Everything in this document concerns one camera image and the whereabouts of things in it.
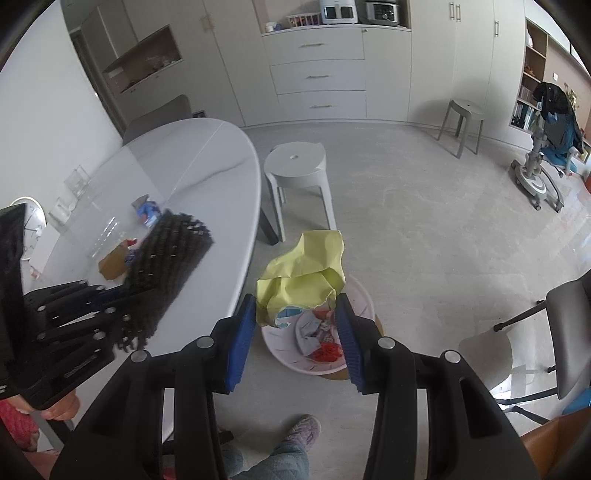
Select clear glass pitcher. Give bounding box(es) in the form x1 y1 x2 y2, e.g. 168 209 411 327
64 166 90 199

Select wooden bookshelf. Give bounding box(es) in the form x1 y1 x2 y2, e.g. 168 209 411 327
508 18 591 162

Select crushed brown paper carton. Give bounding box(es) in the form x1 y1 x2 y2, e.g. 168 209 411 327
98 237 139 281

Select person's left forearm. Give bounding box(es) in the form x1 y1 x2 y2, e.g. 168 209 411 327
0 399 61 467

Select person's leg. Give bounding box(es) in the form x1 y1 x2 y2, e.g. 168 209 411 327
222 440 310 480

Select white mug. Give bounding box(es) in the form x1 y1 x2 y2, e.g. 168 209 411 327
48 198 72 222

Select grey plastic stool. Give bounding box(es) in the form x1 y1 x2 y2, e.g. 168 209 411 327
437 98 485 159
263 142 338 243

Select orange brown box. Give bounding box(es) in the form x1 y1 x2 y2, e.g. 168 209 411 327
519 415 591 480

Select study chair with clothes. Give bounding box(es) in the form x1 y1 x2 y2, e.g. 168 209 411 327
510 82 589 213

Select black foam net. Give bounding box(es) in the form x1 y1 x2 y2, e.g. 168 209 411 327
111 210 214 352

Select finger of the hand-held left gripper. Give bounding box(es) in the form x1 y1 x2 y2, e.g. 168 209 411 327
18 307 139 409
23 279 127 340

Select white cardboard box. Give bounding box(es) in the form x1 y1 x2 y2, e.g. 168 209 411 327
23 226 63 273

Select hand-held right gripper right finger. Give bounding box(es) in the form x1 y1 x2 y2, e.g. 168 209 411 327
335 293 541 480

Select person's left hand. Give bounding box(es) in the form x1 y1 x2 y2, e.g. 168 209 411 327
11 390 79 422

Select silver countertop oven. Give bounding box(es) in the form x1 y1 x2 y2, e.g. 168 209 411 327
365 0 402 24

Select grey dining chair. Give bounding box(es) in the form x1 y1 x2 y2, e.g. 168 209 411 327
122 95 192 146

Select white countertop oven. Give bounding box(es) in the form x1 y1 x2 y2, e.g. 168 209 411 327
318 0 357 25

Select yellow paper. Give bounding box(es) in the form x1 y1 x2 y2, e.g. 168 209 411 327
256 230 346 328

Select pink slipper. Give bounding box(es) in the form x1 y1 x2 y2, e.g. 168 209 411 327
281 414 321 455

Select red paper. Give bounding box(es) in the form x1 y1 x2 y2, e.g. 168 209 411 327
314 342 345 363

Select white wall cabinet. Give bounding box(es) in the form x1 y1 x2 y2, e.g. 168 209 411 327
62 0 527 130

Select round white wall clock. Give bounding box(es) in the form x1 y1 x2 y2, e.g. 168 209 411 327
9 197 47 259

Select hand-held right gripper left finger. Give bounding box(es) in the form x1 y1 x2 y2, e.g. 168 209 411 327
51 293 258 480

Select crumpled blue printed carton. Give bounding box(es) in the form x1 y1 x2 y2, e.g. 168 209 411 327
131 194 162 229

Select white round trash bin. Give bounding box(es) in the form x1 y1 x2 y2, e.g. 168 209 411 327
260 274 377 377

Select grey black frame chair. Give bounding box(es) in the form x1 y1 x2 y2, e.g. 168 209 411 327
457 270 591 423

